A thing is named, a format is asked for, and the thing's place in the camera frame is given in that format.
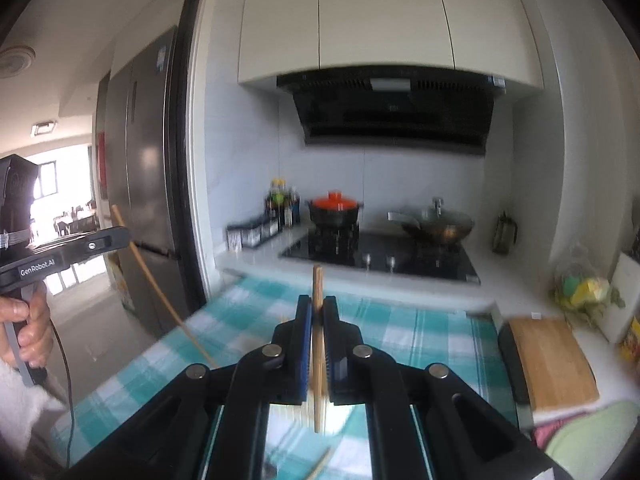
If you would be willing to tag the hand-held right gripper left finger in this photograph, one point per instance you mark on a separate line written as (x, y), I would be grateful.
(305, 350)

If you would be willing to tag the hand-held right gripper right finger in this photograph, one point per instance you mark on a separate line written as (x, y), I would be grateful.
(331, 350)

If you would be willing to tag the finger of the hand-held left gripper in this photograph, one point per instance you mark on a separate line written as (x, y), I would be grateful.
(100, 244)

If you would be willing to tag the slender wooden chopstick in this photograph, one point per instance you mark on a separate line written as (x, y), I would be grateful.
(150, 280)
(318, 285)
(317, 465)

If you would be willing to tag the person's left forearm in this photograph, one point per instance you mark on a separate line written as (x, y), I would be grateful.
(25, 405)

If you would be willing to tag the person's left hand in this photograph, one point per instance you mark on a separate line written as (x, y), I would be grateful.
(35, 335)

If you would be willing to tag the dining furniture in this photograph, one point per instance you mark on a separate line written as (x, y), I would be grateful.
(75, 220)

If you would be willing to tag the cardboard box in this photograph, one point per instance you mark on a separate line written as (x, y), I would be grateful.
(124, 285)

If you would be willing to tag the teal plaid tablecloth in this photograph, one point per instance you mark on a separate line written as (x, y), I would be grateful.
(415, 330)

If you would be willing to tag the red hanging item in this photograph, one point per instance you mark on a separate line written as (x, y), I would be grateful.
(101, 155)

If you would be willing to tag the grey refrigerator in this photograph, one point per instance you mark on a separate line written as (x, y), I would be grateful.
(145, 160)

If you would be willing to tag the spice jar rack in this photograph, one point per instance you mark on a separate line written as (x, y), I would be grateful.
(260, 230)

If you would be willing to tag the ceiling light panel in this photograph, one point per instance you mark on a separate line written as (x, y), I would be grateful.
(43, 128)

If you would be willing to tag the black gas cooktop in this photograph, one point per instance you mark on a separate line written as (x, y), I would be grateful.
(425, 260)

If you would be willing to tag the black pot with red lid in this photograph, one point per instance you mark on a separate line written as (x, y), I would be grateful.
(335, 210)

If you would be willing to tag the dark sauce bottle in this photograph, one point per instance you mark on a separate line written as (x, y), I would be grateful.
(292, 207)

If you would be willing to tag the wok with glass lid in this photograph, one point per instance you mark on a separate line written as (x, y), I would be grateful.
(440, 227)

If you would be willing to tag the black flat appliance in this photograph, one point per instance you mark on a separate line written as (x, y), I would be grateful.
(512, 365)

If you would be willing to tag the glass press jug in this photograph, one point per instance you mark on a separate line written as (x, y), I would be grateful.
(505, 235)

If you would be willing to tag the wooden cutting board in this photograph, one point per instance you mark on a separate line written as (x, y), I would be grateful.
(555, 360)

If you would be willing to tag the pink cloth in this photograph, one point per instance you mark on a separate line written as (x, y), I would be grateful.
(555, 432)

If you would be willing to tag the black range hood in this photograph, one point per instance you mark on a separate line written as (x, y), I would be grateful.
(395, 110)

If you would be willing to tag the plastic bag with yellow-green contents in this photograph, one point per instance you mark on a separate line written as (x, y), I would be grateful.
(585, 290)

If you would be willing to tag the green cutting board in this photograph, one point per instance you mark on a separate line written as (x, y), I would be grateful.
(595, 445)

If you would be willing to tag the white knife block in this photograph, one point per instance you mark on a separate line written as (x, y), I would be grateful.
(625, 300)

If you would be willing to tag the yellow printed container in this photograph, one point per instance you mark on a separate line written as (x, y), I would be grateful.
(632, 340)

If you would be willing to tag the black door frame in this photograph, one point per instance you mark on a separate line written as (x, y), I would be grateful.
(192, 135)

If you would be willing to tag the white wall cabinets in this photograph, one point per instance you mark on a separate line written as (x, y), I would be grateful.
(390, 15)

